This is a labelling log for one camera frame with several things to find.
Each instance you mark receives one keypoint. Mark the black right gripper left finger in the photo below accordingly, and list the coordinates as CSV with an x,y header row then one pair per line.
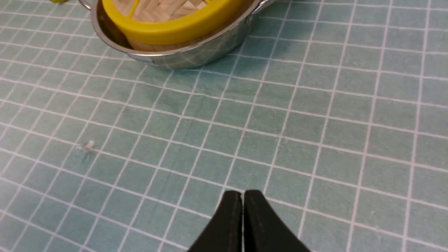
x,y
224,231

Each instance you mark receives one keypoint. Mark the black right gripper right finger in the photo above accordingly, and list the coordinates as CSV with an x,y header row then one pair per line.
x,y
264,231

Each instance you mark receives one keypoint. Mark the yellow-rimmed woven steamer lid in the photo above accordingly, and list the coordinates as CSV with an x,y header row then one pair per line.
x,y
169,21

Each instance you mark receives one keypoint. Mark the stainless steel pot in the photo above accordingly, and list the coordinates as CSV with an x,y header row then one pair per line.
x,y
180,56

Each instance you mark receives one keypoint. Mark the green checkered tablecloth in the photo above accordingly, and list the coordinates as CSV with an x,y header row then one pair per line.
x,y
335,109

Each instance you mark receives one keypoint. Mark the small debris on cloth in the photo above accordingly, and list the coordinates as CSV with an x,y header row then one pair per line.
x,y
89,145

